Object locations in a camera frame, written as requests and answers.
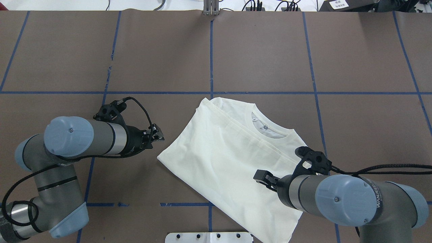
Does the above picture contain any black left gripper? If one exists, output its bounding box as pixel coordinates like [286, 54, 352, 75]
[136, 124, 165, 151]

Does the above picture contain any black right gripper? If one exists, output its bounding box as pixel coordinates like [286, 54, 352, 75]
[253, 169, 280, 192]

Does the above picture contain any cream long-sleeve cat shirt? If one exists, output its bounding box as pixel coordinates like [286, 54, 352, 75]
[157, 97, 306, 243]

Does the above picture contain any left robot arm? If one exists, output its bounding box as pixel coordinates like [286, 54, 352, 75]
[1, 116, 164, 243]

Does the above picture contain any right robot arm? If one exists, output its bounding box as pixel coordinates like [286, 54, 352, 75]
[253, 170, 429, 243]

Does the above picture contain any black power adapter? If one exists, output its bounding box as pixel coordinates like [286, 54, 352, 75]
[318, 0, 380, 12]

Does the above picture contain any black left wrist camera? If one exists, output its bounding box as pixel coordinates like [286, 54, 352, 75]
[93, 100, 127, 126]

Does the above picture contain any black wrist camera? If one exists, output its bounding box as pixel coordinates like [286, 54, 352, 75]
[93, 100, 127, 126]
[293, 146, 332, 177]

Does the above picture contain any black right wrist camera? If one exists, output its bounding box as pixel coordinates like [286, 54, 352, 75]
[293, 146, 332, 177]

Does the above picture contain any white pillar base plate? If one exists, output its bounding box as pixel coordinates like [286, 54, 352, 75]
[165, 232, 254, 243]

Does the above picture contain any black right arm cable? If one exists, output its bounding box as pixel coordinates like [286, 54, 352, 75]
[331, 164, 432, 178]

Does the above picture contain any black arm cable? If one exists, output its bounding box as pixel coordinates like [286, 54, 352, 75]
[0, 97, 154, 241]
[331, 164, 432, 178]

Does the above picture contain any aluminium frame post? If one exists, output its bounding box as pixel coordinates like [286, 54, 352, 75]
[203, 0, 220, 16]

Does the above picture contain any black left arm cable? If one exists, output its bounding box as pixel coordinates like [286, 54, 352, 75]
[0, 97, 154, 241]

